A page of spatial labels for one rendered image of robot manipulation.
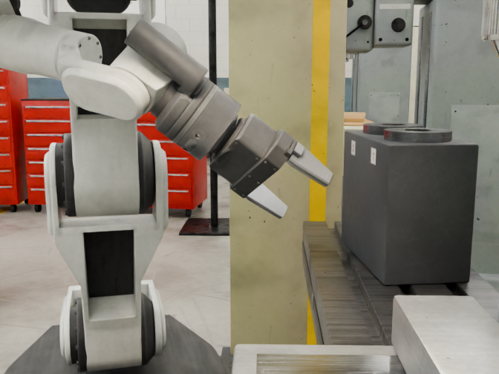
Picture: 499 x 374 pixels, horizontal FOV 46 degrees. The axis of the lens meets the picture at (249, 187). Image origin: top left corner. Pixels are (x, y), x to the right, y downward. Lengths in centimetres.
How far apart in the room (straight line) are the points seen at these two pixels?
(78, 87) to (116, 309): 53
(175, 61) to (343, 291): 36
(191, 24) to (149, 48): 888
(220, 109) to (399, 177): 25
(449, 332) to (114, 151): 69
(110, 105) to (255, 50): 149
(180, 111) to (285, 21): 151
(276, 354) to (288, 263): 184
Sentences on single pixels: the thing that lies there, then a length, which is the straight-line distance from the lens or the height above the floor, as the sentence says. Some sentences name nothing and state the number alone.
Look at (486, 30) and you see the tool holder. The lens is 48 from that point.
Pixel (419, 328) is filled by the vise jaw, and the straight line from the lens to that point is 41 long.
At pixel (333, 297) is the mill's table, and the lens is 76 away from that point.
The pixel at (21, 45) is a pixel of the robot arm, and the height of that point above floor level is 122.
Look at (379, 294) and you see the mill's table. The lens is 78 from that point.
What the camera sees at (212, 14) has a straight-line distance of 462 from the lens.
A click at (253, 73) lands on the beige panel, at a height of 120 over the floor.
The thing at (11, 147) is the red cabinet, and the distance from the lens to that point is 556.
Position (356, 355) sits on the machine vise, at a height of 98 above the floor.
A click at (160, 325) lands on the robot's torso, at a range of 119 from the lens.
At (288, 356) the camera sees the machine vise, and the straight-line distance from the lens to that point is 45.
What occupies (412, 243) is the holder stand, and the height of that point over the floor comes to 96.
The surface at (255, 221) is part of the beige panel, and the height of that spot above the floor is 65.
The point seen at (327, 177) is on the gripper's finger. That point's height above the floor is 106.
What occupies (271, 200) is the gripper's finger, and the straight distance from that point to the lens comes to 80.
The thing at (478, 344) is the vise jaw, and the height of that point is 102.
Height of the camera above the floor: 117
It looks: 10 degrees down
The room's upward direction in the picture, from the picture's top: straight up
